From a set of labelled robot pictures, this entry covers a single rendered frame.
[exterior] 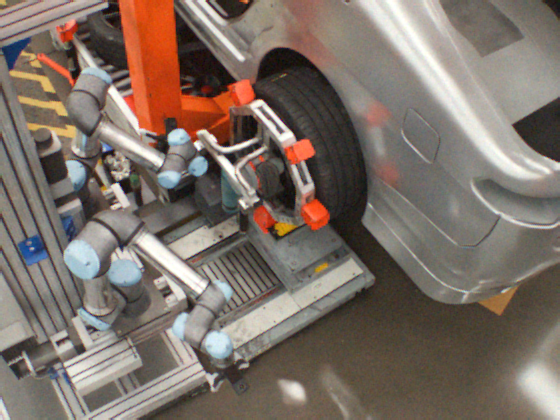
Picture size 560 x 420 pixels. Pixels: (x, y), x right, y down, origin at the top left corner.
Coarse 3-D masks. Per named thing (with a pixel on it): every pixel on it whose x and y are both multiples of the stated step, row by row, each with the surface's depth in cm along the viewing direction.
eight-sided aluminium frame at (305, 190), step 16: (240, 112) 298; (256, 112) 285; (272, 112) 285; (240, 128) 318; (272, 128) 280; (288, 144) 278; (288, 160) 279; (304, 176) 283; (304, 192) 282; (272, 208) 319; (288, 208) 317
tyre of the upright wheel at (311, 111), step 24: (288, 72) 297; (312, 72) 293; (264, 96) 291; (288, 96) 282; (312, 96) 283; (336, 96) 285; (288, 120) 282; (312, 120) 279; (336, 120) 281; (312, 144) 277; (336, 144) 280; (312, 168) 284; (336, 168) 282; (360, 168) 289; (336, 192) 287; (360, 192) 299
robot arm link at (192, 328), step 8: (192, 312) 219; (200, 312) 217; (208, 312) 218; (176, 320) 216; (184, 320) 215; (192, 320) 216; (200, 320) 216; (208, 320) 218; (176, 328) 215; (184, 328) 214; (192, 328) 214; (200, 328) 214; (208, 328) 215; (184, 336) 215; (192, 336) 214; (200, 336) 213; (192, 344) 215; (200, 344) 213
